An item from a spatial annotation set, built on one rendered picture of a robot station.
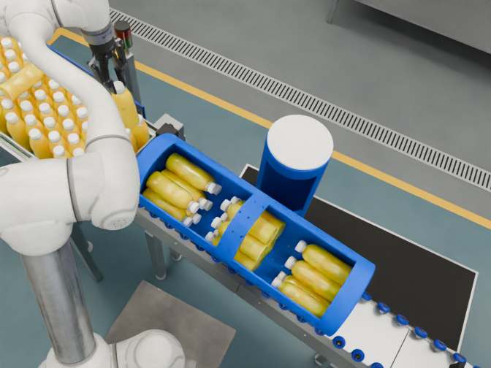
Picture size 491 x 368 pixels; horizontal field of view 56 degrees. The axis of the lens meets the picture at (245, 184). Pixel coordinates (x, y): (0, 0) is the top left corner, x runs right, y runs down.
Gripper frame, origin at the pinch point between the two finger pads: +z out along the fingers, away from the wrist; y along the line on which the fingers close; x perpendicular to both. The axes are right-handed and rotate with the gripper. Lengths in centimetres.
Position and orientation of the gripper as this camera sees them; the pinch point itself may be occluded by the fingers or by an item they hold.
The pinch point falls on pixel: (115, 81)
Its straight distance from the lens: 160.6
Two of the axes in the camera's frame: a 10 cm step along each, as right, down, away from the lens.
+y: 6.0, -7.1, 3.7
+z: -0.2, 4.5, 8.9
